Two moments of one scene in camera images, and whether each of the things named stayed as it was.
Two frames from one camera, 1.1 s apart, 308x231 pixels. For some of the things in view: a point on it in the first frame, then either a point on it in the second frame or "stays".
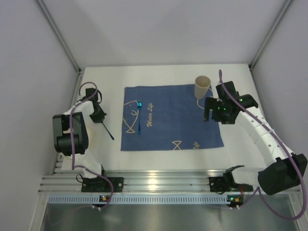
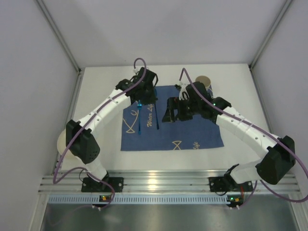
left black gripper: [98, 116] -> [147, 96]
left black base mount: [100, 185] stays
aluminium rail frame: [55, 181] stays
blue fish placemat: [172, 118] stays
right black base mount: [220, 185] stays
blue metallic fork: [139, 105] stays
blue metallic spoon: [110, 135] -> [155, 99]
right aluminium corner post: [286, 6] stays
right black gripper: [212, 112] -> [179, 110]
